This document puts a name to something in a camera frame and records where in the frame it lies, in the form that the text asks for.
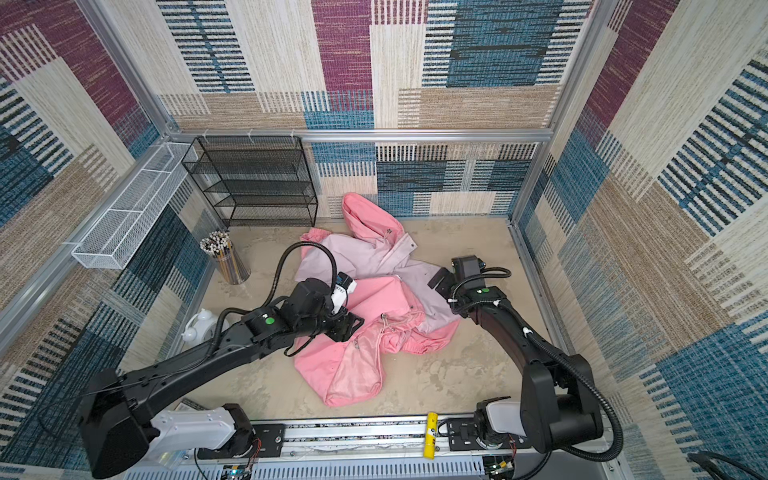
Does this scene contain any pink zip-up jacket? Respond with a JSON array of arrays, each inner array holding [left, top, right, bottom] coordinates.
[[294, 193, 459, 407]]

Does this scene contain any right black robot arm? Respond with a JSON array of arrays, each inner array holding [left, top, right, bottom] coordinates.
[[428, 256, 616, 462]]

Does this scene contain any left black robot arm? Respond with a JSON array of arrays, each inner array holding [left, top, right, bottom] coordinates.
[[77, 273, 364, 479]]

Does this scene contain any metal cup of pencils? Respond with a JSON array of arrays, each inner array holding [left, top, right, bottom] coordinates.
[[199, 230, 250, 285]]

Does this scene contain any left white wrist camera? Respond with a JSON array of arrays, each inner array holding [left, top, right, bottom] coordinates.
[[331, 272, 357, 315]]

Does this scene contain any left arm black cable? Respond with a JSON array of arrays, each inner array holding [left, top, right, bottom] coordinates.
[[260, 240, 340, 313]]

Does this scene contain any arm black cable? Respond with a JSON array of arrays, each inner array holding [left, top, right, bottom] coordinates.
[[260, 240, 340, 313], [521, 326, 625, 463]]

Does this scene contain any yellow rail stopper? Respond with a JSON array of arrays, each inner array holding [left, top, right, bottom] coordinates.
[[423, 412, 438, 460]]

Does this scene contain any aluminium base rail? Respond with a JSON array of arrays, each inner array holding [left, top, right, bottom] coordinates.
[[124, 415, 621, 479]]

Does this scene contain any black wire mesh shelf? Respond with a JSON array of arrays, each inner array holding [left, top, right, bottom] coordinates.
[[182, 136, 319, 227]]

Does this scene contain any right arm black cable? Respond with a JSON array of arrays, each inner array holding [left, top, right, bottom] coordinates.
[[521, 326, 625, 463]]

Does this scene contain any white wire mesh basket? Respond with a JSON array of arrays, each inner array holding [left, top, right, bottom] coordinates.
[[72, 142, 190, 270]]

